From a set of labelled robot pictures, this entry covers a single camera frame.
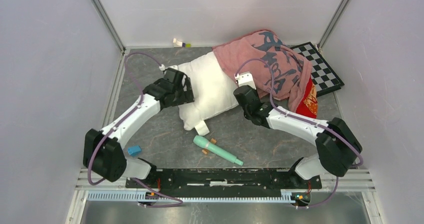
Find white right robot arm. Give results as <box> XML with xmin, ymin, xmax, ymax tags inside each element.
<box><xmin>233</xmin><ymin>85</ymin><xmax>362</xmax><ymax>188</ymax></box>

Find light blue cable duct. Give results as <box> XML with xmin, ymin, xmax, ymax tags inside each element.
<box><xmin>87</xmin><ymin>190</ymin><xmax>295</xmax><ymax>204</ymax></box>

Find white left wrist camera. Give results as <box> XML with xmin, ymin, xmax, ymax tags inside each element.
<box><xmin>159</xmin><ymin>64</ymin><xmax>179</xmax><ymax>72</ymax></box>

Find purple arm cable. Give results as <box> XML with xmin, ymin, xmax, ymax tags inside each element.
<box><xmin>234</xmin><ymin>58</ymin><xmax>365</xmax><ymax>209</ymax></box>
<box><xmin>86</xmin><ymin>52</ymin><xmax>185</xmax><ymax>208</ymax></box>

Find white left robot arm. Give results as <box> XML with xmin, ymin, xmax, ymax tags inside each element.
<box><xmin>82</xmin><ymin>68</ymin><xmax>195</xmax><ymax>188</ymax></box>

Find white pillow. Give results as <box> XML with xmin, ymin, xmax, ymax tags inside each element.
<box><xmin>171</xmin><ymin>52</ymin><xmax>238</xmax><ymax>136</ymax></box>

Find black white checkerboard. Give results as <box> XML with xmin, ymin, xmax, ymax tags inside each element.
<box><xmin>291</xmin><ymin>42</ymin><xmax>345</xmax><ymax>97</ymax></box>

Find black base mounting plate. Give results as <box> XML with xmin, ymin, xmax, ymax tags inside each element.
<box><xmin>143</xmin><ymin>168</ymin><xmax>322</xmax><ymax>198</ymax></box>

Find teal toy microphone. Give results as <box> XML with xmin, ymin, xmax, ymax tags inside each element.
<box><xmin>193</xmin><ymin>135</ymin><xmax>244</xmax><ymax>166</ymax></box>

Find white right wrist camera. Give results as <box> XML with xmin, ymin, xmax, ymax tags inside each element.
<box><xmin>234</xmin><ymin>72</ymin><xmax>256</xmax><ymax>89</ymax></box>

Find pink red patterned pillowcase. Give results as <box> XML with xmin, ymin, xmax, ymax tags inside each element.
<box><xmin>212</xmin><ymin>30</ymin><xmax>318</xmax><ymax>118</ymax></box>

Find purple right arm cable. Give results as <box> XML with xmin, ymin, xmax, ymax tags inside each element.
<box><xmin>234</xmin><ymin>58</ymin><xmax>365</xmax><ymax>209</ymax></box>

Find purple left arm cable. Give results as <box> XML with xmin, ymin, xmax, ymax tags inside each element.
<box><xmin>86</xmin><ymin>52</ymin><xmax>185</xmax><ymax>208</ymax></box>

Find small toy bottle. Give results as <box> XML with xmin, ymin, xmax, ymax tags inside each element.
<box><xmin>172</xmin><ymin>38</ymin><xmax>192</xmax><ymax>48</ymax></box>

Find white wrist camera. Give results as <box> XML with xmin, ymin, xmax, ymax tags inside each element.
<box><xmin>234</xmin><ymin>72</ymin><xmax>256</xmax><ymax>89</ymax></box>
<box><xmin>159</xmin><ymin>64</ymin><xmax>179</xmax><ymax>72</ymax></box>

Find blue block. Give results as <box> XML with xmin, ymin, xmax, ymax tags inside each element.
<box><xmin>127</xmin><ymin>145</ymin><xmax>142</xmax><ymax>157</ymax></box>

